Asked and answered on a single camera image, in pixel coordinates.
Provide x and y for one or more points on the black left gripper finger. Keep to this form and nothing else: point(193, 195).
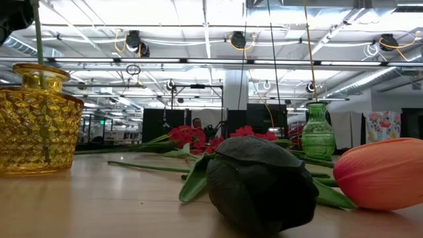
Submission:
point(13, 13)

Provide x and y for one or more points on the black artificial tulip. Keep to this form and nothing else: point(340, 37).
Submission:
point(261, 185)
point(39, 39)

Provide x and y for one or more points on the yellow textured glass vase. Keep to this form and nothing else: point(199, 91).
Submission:
point(39, 132)

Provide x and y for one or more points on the green glass vase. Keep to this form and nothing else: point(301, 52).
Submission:
point(318, 139)

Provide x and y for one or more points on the long light bar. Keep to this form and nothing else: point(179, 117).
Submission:
point(148, 60)

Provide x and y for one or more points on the black partition panel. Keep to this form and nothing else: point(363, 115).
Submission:
point(175, 117)
point(153, 122)
point(236, 117)
point(413, 122)
point(264, 114)

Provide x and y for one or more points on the person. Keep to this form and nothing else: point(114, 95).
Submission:
point(197, 123)

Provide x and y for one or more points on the white partition panel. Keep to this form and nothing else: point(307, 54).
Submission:
point(215, 115)

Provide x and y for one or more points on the small black robot rig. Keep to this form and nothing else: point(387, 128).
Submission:
point(215, 129)

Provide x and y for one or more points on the white square column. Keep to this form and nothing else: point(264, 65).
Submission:
point(233, 92)

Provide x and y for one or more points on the white plain cloth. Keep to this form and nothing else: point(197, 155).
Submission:
point(345, 129)

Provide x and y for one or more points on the floral patterned cloth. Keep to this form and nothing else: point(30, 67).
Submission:
point(381, 127)

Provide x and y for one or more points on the silver ventilation duct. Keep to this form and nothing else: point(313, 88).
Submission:
point(363, 81)
point(20, 48)

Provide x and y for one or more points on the black gantry frame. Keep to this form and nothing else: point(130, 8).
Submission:
point(197, 86)

